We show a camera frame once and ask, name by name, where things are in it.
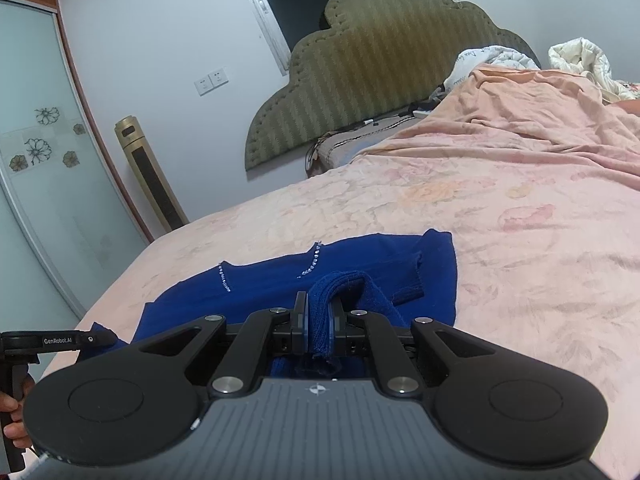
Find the flower decal wardrobe door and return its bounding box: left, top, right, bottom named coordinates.
left=0, top=0, right=153, bottom=333

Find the white printed quilt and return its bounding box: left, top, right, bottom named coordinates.
left=444, top=46, right=542, bottom=95

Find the dark clothes pile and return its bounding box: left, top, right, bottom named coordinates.
left=424, top=82, right=452, bottom=112

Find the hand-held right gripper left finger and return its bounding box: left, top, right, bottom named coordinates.
left=132, top=291, right=308, bottom=396

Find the charging cable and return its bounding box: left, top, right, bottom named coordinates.
left=360, top=111, right=427, bottom=129

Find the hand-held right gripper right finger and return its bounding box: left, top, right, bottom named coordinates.
left=330, top=297, right=501, bottom=397

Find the pink floral bed sheet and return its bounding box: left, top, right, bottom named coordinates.
left=37, top=132, right=640, bottom=480

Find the gold tower fan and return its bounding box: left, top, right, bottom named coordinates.
left=114, top=116, right=190, bottom=235

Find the cream crumpled quilt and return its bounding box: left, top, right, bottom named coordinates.
left=548, top=37, right=640, bottom=104

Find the green upholstered headboard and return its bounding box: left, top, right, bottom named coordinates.
left=244, top=0, right=542, bottom=171

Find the blue beaded sweater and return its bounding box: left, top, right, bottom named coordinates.
left=77, top=229, right=458, bottom=378

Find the person's left hand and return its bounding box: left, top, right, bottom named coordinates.
left=0, top=374, right=37, bottom=452

